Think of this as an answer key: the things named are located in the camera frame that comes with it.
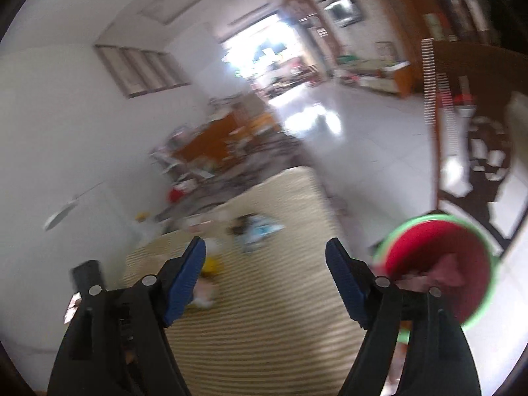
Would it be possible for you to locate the wooden television cabinet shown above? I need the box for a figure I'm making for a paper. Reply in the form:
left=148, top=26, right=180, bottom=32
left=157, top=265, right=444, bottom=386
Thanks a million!
left=334, top=55, right=415, bottom=98

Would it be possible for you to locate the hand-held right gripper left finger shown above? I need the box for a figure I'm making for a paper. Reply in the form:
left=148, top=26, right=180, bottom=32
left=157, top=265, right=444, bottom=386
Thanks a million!
left=47, top=236, right=207, bottom=396

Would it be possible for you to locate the wooden chair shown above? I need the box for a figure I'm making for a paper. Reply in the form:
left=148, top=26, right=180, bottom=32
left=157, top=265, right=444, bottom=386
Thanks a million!
left=421, top=39, right=528, bottom=248

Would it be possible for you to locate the yellow flat box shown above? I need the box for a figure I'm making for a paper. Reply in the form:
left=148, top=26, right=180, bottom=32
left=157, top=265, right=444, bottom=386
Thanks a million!
left=200, top=256, right=222, bottom=277

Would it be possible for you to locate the pink wrapper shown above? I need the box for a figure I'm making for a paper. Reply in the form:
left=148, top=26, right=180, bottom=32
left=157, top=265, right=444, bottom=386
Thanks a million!
left=398, top=253, right=469, bottom=293
left=189, top=276, right=219, bottom=311

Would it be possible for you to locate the striped table mat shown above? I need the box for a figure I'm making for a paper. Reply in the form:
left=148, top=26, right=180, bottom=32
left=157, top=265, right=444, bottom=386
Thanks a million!
left=124, top=166, right=409, bottom=396

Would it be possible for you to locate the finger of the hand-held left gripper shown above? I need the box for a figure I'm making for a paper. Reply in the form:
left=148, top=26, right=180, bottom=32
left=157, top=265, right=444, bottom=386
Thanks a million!
left=70, top=261, right=102, bottom=298

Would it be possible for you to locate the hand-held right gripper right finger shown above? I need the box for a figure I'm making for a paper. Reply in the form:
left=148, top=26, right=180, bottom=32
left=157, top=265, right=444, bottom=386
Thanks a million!
left=325, top=237, right=483, bottom=396

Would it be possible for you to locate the wall television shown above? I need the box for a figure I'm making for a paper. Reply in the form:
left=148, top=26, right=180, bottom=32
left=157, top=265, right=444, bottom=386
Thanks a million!
left=324, top=0, right=364, bottom=28

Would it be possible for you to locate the white desk lamp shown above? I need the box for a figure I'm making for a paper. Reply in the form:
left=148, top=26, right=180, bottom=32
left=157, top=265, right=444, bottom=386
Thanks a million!
left=43, top=182, right=143, bottom=240

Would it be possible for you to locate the red basin green rim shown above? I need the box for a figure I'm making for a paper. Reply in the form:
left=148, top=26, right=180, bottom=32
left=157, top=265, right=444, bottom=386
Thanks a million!
left=371, top=213, right=502, bottom=343

